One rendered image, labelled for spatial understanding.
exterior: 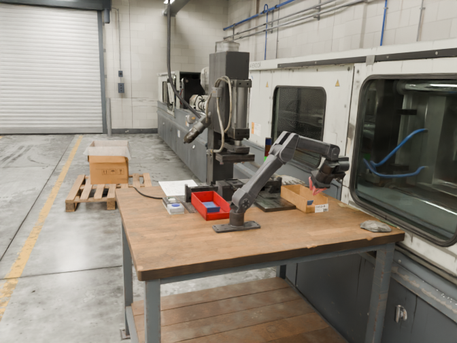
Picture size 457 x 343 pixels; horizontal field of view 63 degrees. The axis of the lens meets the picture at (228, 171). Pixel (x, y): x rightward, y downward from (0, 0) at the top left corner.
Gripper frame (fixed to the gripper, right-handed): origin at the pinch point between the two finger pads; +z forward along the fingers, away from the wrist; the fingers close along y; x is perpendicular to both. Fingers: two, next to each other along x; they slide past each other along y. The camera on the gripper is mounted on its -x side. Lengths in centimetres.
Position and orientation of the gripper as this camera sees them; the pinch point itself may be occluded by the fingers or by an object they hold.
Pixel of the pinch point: (313, 191)
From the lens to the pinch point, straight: 186.5
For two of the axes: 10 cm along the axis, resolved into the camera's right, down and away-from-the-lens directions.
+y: -2.4, -7.2, 6.5
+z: -2.4, 7.0, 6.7
